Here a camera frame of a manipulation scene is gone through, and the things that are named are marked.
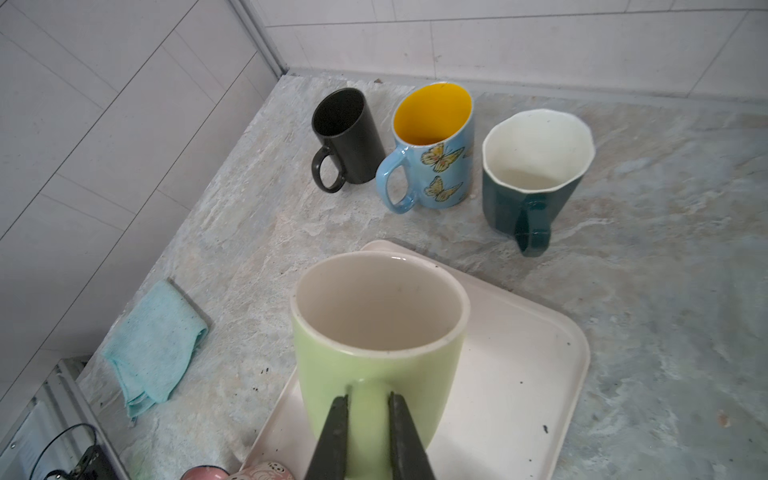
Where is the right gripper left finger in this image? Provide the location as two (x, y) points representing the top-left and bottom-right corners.
(304, 395), (349, 480)

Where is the teal folded cloth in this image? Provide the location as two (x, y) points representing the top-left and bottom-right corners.
(103, 280), (208, 419)

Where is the dark green mug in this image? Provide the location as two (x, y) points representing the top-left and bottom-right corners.
(482, 109), (596, 257)

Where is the iridescent blue butterfly mug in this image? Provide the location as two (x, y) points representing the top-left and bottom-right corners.
(376, 82), (475, 214)

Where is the pink glass mug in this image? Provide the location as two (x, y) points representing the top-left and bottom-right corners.
(179, 460), (296, 480)

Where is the light green mug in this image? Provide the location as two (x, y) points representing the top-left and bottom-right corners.
(290, 251), (470, 479)

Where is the left circuit board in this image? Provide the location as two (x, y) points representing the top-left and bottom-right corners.
(29, 422), (118, 480)

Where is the black mug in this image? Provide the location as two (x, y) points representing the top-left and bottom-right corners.
(311, 87), (386, 193)

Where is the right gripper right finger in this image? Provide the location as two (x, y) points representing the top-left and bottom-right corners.
(388, 392), (435, 480)

